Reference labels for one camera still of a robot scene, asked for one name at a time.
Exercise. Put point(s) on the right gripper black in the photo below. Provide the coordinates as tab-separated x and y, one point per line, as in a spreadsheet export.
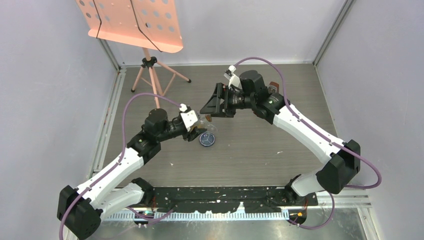
213	105

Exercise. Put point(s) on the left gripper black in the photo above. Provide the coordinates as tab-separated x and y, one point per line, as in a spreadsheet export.
191	135

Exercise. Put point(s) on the clear pill bottle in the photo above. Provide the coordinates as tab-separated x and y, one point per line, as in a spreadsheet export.
202	122

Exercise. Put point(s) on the blue round pill box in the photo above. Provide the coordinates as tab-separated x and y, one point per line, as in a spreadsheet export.
208	138

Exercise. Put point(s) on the white bottle cap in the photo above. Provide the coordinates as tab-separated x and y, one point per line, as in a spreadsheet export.
208	118

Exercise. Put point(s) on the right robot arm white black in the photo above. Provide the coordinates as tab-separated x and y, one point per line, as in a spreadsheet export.
339	158

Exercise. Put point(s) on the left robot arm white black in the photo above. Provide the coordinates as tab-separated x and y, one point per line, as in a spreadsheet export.
81	209

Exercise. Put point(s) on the brown wooden metronome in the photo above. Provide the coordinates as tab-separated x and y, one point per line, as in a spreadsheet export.
273	87

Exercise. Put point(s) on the pink music stand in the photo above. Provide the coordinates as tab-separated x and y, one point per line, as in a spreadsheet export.
148	24

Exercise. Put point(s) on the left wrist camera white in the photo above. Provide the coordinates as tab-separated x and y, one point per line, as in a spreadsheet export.
189	117

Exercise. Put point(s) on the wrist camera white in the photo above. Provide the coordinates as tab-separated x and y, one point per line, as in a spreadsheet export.
233	79
189	117

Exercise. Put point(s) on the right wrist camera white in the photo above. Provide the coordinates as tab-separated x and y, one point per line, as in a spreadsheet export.
233	79

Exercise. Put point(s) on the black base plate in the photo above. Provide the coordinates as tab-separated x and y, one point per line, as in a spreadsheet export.
221	200

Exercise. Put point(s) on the aluminium rail frame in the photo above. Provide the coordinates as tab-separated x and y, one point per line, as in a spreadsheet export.
107	123

